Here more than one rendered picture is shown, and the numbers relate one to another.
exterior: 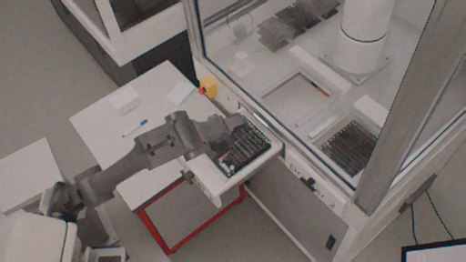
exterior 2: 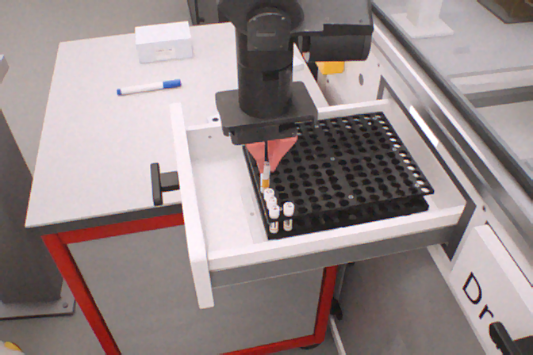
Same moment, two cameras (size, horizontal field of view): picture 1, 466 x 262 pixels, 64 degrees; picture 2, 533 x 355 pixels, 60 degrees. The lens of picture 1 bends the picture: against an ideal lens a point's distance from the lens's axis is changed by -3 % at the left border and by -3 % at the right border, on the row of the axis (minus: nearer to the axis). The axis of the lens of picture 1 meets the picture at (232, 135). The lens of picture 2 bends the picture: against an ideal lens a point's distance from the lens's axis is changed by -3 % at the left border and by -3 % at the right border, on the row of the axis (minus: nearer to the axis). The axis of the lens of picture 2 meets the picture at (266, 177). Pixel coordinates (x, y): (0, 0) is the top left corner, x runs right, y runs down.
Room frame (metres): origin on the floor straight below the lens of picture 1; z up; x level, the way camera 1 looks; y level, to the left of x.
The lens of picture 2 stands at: (0.36, -0.09, 1.34)
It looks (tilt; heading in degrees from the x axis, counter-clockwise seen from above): 45 degrees down; 20
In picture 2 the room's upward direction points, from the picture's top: straight up
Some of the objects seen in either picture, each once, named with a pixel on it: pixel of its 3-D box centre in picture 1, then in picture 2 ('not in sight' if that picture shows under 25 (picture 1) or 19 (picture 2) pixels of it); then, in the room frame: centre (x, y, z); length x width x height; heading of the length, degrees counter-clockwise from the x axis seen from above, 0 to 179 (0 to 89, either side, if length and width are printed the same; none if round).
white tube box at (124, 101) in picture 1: (125, 100); (163, 42); (1.23, 0.49, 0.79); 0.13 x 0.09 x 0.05; 123
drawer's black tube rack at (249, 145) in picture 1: (236, 146); (330, 175); (0.84, -0.01, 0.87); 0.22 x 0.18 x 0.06; 123
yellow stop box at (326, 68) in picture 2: (207, 86); (327, 49); (1.17, 0.08, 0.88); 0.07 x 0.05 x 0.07; 33
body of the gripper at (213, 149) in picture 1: (217, 141); (265, 87); (0.75, 0.06, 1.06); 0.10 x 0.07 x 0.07; 123
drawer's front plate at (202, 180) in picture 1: (196, 175); (189, 196); (0.73, 0.16, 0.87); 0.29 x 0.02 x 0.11; 33
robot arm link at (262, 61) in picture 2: not in sight; (270, 34); (0.75, 0.05, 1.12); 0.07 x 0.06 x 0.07; 113
